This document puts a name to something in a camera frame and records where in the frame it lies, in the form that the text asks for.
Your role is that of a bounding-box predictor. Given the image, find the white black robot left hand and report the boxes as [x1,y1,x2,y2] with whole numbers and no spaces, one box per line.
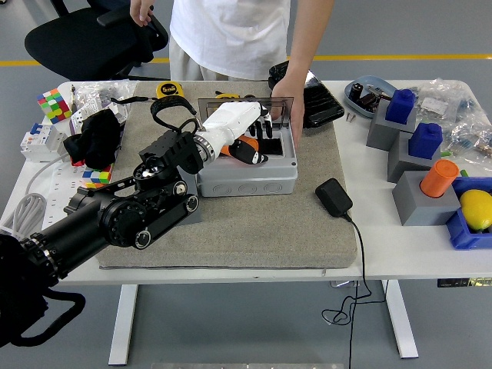
[199,100,274,166]

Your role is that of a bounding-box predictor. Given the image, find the person's right hand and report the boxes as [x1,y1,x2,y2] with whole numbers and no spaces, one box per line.
[129,0,155,28]

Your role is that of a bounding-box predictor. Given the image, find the person's left hand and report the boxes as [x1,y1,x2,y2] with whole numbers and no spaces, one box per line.
[270,71,308,147]

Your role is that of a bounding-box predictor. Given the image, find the orange cylinder battery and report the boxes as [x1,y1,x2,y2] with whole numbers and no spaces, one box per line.
[219,135,261,158]
[419,159,460,199]

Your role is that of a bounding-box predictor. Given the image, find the grey junction box with lid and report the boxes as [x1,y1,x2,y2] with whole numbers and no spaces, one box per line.
[195,95,299,198]

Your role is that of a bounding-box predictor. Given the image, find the black shiny wrapped case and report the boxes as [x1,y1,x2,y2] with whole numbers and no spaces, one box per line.
[268,59,345,129]

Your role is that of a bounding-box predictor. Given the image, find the black office chair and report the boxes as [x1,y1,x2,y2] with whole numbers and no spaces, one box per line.
[24,0,170,81]

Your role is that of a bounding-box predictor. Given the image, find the yellow square tape measure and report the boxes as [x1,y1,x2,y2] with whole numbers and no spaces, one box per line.
[110,81,186,107]

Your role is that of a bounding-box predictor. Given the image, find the brown capacitors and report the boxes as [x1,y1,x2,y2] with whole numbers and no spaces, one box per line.
[359,91,381,112]

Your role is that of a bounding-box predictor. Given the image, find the blue-grey oval dish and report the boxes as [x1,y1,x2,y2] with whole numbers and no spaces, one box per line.
[344,75,397,119]

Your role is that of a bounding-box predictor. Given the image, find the person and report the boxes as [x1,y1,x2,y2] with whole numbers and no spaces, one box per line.
[168,0,293,82]

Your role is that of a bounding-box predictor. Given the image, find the grey square holder block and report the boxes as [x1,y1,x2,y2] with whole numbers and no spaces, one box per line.
[175,168,204,226]
[391,170,462,227]
[365,98,418,152]
[387,131,443,184]

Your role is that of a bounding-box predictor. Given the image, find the clear bag with small parts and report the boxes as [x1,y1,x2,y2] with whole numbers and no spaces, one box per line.
[71,81,138,124]

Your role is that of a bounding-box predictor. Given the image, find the blue bottle-shaped block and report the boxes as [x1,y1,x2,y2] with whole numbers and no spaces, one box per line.
[385,88,417,125]
[407,122,444,160]

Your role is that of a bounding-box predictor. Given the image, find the black power adapter plug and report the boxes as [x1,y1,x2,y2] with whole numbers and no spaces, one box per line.
[314,178,354,219]

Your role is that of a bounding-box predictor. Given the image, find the grey-brown mat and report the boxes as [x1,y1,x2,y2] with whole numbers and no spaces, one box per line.
[93,80,358,270]

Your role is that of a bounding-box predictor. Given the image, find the large colourful puzzle cube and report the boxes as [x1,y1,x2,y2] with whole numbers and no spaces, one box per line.
[36,88,74,125]

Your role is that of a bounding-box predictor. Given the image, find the black cloth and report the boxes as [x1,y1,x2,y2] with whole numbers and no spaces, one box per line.
[63,108,123,170]

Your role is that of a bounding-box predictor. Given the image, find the small colourful puzzle cube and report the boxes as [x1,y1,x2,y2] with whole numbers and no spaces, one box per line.
[82,163,115,190]

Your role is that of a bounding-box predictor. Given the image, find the clear plastic parts bag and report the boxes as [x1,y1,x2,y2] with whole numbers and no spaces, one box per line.
[441,115,492,166]
[414,78,481,124]

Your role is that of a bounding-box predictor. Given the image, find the white circuit breaker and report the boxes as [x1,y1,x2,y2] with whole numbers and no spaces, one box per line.
[19,121,68,162]

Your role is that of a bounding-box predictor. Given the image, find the white power strip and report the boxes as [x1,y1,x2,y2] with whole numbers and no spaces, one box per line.
[15,155,97,231]

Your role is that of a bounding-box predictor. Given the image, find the yellow toy fruit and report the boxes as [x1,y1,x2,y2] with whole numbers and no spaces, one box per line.
[459,188,492,233]

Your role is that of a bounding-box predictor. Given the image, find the blue plastic bin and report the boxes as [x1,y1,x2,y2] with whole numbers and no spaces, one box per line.
[445,176,492,251]

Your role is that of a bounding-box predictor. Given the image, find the white table leg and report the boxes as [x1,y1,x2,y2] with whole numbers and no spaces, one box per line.
[108,284,138,366]
[380,279,419,359]

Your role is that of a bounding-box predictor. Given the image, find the black table control panel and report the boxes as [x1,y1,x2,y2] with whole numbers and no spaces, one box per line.
[437,277,492,288]

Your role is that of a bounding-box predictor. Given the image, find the black adapter cord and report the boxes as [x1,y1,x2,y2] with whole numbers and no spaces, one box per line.
[321,213,387,369]

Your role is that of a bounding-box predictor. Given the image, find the white power cable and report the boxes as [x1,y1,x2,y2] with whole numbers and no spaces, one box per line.
[0,153,72,241]

